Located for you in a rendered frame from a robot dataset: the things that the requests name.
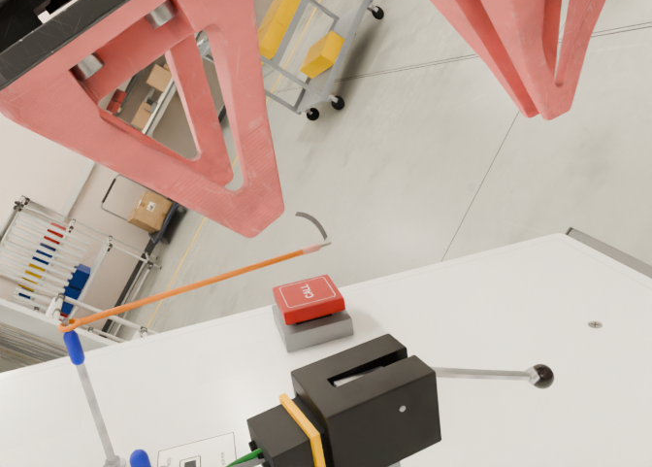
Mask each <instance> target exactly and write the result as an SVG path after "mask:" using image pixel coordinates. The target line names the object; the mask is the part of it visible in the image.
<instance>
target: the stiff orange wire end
mask: <svg viewBox="0 0 652 467"><path fill-rule="evenodd" d="M331 244H332V242H327V243H324V244H321V245H319V244H313V245H310V246H307V247H303V248H301V249H300V250H295V251H292V252H290V253H286V254H283V255H280V256H277V257H274V258H270V259H267V260H264V261H261V262H258V263H255V264H251V265H248V266H245V267H243V268H240V269H236V270H233V271H230V272H227V273H224V274H221V275H217V276H214V277H211V278H208V279H205V280H201V281H199V282H196V283H193V284H188V285H184V286H181V287H178V288H175V289H172V290H168V291H165V292H162V293H159V294H156V295H152V296H149V297H147V298H144V299H141V300H138V301H134V302H131V303H128V304H125V305H122V306H118V307H115V308H112V309H109V310H106V311H104V312H100V313H97V314H94V315H91V316H88V317H82V318H70V319H69V322H68V323H69V324H71V325H69V326H65V325H64V324H63V323H62V322H60V323H59V324H58V326H57V330H58V331H59V332H69V331H72V330H74V329H76V328H77V327H79V326H81V325H84V324H87V323H90V322H92V321H96V320H99V319H102V318H105V317H110V316H113V315H116V314H120V313H123V312H126V311H129V310H132V309H135V308H138V307H142V306H144V305H147V304H150V303H153V302H156V301H159V300H163V299H166V298H169V297H172V296H175V295H178V294H181V293H185V292H187V291H190V290H193V289H196V288H199V287H202V286H206V285H209V284H214V283H217V282H220V281H223V280H227V279H230V278H233V277H236V276H238V275H241V274H244V273H248V272H251V271H254V270H257V269H260V268H263V267H266V266H270V265H273V264H276V263H279V262H281V261H284V260H287V259H291V258H294V257H297V256H300V255H306V254H310V253H313V252H316V251H319V250H320V248H323V247H326V246H329V245H331Z"/></svg>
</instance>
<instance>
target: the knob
mask: <svg viewBox="0 0 652 467"><path fill-rule="evenodd" d="M532 368H533V369H534V370H535V371H536V372H537V373H538V376H539V380H538V382H536V383H535V384H533V386H534V387H536V388H539V389H546V388H548V387H550V386H551V385H552V384H553V383H554V380H555V378H554V373H553V371H552V369H551V368H550V367H549V366H547V365H545V364H541V363H540V364H536V365H534V366H533V367H532Z"/></svg>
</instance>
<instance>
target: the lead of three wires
mask: <svg viewBox="0 0 652 467"><path fill-rule="evenodd" d="M260 452H262V451H261V449H258V450H254V451H252V452H250V453H248V454H246V455H244V456H242V457H240V458H238V459H236V460H235V461H233V462H231V463H230V464H228V465H227V466H225V467H255V466H258V465H260V464H262V463H264V462H265V458H262V459H258V457H257V453H260Z"/></svg>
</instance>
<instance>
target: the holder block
mask: <svg viewBox="0 0 652 467"><path fill-rule="evenodd" d="M379 366H382V367H383V368H381V369H378V370H376V371H373V372H371V373H369V374H367V375H365V376H362V377H360V378H357V379H355V380H353V381H350V382H348V383H345V384H341V385H339V386H337V387H334V381H337V380H340V379H343V378H346V377H349V376H352V375H355V374H358V373H361V372H364V371H368V370H371V369H374V368H376V367H379ZM290 375H291V380H292V384H293V390H294V395H295V397H297V396H300V397H301V399H302V400H303V401H304V403H305V404H306V405H307V407H308V408H309V409H310V411H311V412H312V414H313V415H314V416H315V418H316V419H317V420H318V422H319V423H320V424H321V426H322V427H323V428H324V432H325V437H326V443H327V449H328V454H329V460H330V466H331V467H389V466H391V465H393V464H395V463H397V462H399V461H401V460H403V459H405V458H407V457H409V456H412V455H414V454H416V453H418V452H420V451H422V450H425V449H427V448H428V447H430V446H432V445H434V444H436V443H438V442H440V441H441V431H440V409H439V398H438V386H437V375H436V371H435V370H433V369H432V368H431V367H430V366H429V365H427V364H426V363H425V362H424V361H423V360H421V359H420V358H419V357H418V356H416V355H412V356H410V357H408V349H407V347H405V346H404V345H403V344H402V343H400V342H399V341H398V340H397V339H396V338H394V337H393V336H392V335H391V334H390V333H387V334H384V335H382V336H379V337H377V338H374V339H372V340H370V341H367V342H365V343H362V344H360V345H357V346H355V347H352V348H349V349H347V350H343V351H340V352H338V353H335V354H332V355H330V356H327V357H325V358H322V359H320V360H317V361H315V362H313V363H310V364H308V365H305V366H303V367H300V368H298V369H295V370H292V371H291V372H290ZM402 404H403V405H404V406H405V407H406V409H405V410H404V411H403V412H401V411H400V410H399V406H400V405H402Z"/></svg>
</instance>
